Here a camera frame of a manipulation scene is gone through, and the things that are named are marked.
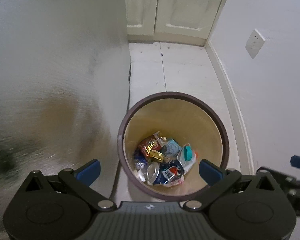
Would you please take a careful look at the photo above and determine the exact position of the clear orange plastic bag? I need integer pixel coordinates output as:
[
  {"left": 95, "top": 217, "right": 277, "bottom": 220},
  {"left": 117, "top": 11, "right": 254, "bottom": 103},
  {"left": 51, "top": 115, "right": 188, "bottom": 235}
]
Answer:
[{"left": 177, "top": 144, "right": 197, "bottom": 174}]

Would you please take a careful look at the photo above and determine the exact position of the blue Pepsi can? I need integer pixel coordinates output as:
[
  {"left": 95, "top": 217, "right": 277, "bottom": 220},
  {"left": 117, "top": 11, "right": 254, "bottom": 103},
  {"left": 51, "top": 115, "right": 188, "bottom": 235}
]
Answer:
[{"left": 146, "top": 159, "right": 184, "bottom": 185}]

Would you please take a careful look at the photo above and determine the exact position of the gold foil wrapper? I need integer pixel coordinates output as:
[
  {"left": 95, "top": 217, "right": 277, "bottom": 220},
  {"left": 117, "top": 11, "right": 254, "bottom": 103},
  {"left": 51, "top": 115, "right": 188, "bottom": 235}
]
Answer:
[{"left": 149, "top": 150, "right": 164, "bottom": 163}]

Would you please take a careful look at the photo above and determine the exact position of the red snack packet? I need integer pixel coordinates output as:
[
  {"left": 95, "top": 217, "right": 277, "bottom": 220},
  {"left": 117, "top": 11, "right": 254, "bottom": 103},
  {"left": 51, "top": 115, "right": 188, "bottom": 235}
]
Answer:
[{"left": 138, "top": 131, "right": 167, "bottom": 159}]

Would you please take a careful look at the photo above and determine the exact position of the beige trash bin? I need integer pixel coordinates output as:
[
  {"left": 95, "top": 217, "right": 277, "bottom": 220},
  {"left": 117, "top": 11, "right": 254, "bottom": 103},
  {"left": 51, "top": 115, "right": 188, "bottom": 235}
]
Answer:
[{"left": 117, "top": 92, "right": 230, "bottom": 201}]

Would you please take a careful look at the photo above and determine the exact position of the cream low cabinet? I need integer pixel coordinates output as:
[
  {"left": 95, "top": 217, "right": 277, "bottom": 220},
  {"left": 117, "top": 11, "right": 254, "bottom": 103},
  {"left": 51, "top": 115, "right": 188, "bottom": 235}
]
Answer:
[{"left": 126, "top": 0, "right": 226, "bottom": 46}]

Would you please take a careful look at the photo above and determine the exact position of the white wall socket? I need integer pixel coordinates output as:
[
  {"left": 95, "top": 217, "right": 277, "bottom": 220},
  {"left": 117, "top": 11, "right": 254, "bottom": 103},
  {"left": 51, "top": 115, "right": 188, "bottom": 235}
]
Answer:
[{"left": 245, "top": 29, "right": 266, "bottom": 59}]

